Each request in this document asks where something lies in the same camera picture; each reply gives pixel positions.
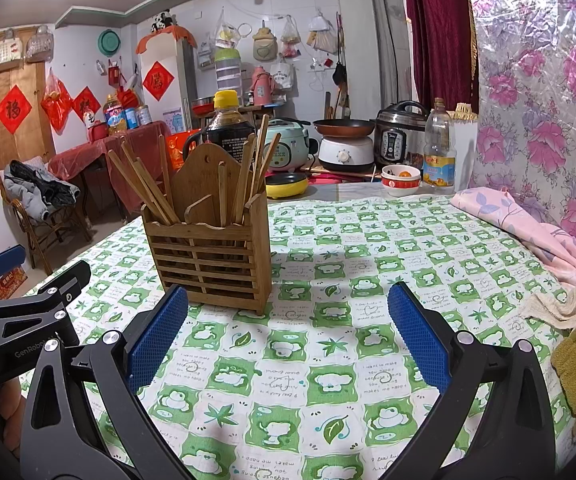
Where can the wooden chopstick holder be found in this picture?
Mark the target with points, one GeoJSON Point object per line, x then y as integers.
{"type": "Point", "coordinates": [238, 240]}

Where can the yellow cooking oil jug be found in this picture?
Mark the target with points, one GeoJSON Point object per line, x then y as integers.
{"type": "Point", "coordinates": [113, 117]}

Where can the stacked food container green lid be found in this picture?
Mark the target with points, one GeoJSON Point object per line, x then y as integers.
{"type": "Point", "coordinates": [228, 72]}

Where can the panda plush toy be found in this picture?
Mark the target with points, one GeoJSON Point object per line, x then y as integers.
{"type": "Point", "coordinates": [162, 22]}

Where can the dark sauce bottle yellow cap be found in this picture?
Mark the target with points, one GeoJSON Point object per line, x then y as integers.
{"type": "Point", "coordinates": [227, 130]}

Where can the red covered side table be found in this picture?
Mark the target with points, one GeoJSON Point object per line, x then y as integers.
{"type": "Point", "coordinates": [92, 160]}

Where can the white tote bag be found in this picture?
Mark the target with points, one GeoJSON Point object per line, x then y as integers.
{"type": "Point", "coordinates": [282, 77]}

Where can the white hanging bag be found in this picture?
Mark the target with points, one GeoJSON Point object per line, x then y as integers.
{"type": "Point", "coordinates": [324, 35]}

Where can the pink floral blanket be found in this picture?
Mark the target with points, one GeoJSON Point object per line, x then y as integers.
{"type": "Point", "coordinates": [518, 225]}

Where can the clear bag yellow contents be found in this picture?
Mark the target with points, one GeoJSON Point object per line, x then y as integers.
{"type": "Point", "coordinates": [226, 35]}

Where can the white electric stove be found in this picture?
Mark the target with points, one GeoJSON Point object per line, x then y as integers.
{"type": "Point", "coordinates": [345, 155]}

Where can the bunch of wooden chopsticks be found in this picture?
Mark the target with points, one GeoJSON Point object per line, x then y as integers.
{"type": "Point", "coordinates": [246, 180]}

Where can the rattan chair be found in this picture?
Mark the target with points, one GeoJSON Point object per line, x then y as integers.
{"type": "Point", "coordinates": [42, 235]}

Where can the teal plastic basin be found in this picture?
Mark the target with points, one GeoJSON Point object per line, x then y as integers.
{"type": "Point", "coordinates": [109, 42]}

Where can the cream towel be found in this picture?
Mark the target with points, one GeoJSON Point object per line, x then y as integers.
{"type": "Point", "coordinates": [563, 305]}

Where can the clear oil bottle yellow label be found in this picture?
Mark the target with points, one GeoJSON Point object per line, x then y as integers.
{"type": "Point", "coordinates": [439, 160]}

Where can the yellow electric skillet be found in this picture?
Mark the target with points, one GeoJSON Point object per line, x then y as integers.
{"type": "Point", "coordinates": [288, 186]}

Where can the clear bag red contents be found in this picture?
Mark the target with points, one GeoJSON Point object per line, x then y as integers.
{"type": "Point", "coordinates": [290, 40]}

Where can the silver black pressure cooker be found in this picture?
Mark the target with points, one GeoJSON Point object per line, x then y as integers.
{"type": "Point", "coordinates": [400, 135]}

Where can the handbag in plastic cover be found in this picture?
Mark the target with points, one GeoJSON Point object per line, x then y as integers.
{"type": "Point", "coordinates": [38, 45]}
{"type": "Point", "coordinates": [6, 55]}

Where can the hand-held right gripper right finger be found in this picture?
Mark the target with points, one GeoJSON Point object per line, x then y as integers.
{"type": "Point", "coordinates": [415, 335]}

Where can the wooden cutting board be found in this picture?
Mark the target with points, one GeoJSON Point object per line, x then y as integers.
{"type": "Point", "coordinates": [343, 107]}

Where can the grey black jacket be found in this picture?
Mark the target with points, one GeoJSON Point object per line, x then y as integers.
{"type": "Point", "coordinates": [37, 185]}

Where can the floral plastic wall covering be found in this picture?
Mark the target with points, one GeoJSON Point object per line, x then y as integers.
{"type": "Point", "coordinates": [543, 85]}

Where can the dark red curtain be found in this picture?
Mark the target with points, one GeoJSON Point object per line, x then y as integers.
{"type": "Point", "coordinates": [438, 35]}

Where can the white box with gold trim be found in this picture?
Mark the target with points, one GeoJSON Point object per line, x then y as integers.
{"type": "Point", "coordinates": [465, 155]}

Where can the white refrigerator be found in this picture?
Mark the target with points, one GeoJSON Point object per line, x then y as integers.
{"type": "Point", "coordinates": [180, 85]}

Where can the red cardboard box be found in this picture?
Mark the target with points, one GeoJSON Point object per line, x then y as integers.
{"type": "Point", "coordinates": [7, 282]}

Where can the pink thermos jug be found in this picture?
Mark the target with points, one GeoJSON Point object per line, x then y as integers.
{"type": "Point", "coordinates": [263, 85]}

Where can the person's left hand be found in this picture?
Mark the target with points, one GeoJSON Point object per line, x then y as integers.
{"type": "Point", "coordinates": [8, 410]}

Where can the red diamond paper decoration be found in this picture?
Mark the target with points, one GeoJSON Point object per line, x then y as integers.
{"type": "Point", "coordinates": [86, 103]}
{"type": "Point", "coordinates": [157, 76]}
{"type": "Point", "coordinates": [13, 109]}

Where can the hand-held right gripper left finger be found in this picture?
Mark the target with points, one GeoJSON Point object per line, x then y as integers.
{"type": "Point", "coordinates": [160, 337]}

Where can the beige heart pouch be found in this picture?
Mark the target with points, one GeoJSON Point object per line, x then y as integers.
{"type": "Point", "coordinates": [265, 47]}

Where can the green checked printed tablecloth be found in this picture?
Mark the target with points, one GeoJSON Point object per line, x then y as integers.
{"type": "Point", "coordinates": [318, 385]}

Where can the mint green rice cooker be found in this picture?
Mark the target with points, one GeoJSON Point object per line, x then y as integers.
{"type": "Point", "coordinates": [290, 150]}

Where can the red and white bowl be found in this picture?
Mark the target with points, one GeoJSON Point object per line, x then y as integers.
{"type": "Point", "coordinates": [400, 185]}

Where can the red gift bag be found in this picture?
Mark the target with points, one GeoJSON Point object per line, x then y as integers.
{"type": "Point", "coordinates": [180, 145]}

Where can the red plastic bag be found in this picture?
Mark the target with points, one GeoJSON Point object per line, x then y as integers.
{"type": "Point", "coordinates": [57, 105]}

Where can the copper frying pan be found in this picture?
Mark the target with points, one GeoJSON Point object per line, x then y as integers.
{"type": "Point", "coordinates": [343, 127]}

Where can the orange cloth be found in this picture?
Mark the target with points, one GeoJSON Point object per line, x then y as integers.
{"type": "Point", "coordinates": [165, 37]}

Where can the red hanging ornament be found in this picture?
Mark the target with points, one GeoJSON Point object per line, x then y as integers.
{"type": "Point", "coordinates": [115, 75]}

